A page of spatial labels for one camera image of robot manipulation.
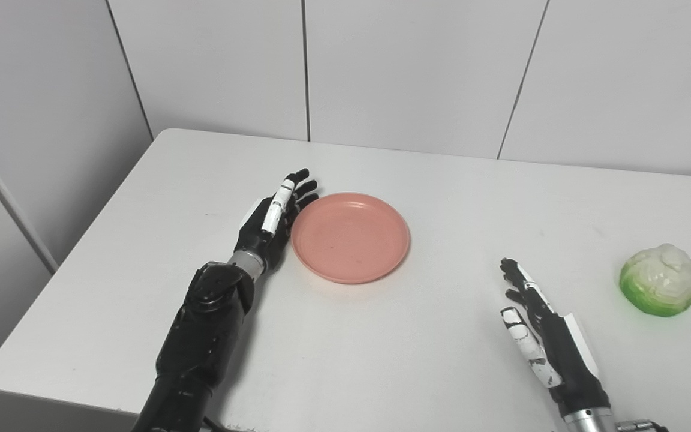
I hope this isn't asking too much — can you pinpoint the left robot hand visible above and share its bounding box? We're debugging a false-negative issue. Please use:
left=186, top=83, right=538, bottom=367
left=233, top=168, right=319, bottom=269

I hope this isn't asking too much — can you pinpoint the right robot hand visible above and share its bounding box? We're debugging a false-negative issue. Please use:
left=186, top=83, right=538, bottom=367
left=500, top=258, right=611, bottom=416

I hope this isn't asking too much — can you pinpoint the pink round plate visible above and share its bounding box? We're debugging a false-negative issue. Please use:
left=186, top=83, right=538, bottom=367
left=291, top=192, right=411, bottom=284

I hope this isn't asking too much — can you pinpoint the green white cabbage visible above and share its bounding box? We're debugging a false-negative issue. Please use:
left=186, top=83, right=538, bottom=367
left=619, top=243, right=691, bottom=317

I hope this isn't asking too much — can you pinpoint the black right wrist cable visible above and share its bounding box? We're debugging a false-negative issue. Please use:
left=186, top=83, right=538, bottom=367
left=615, top=420, right=670, bottom=432

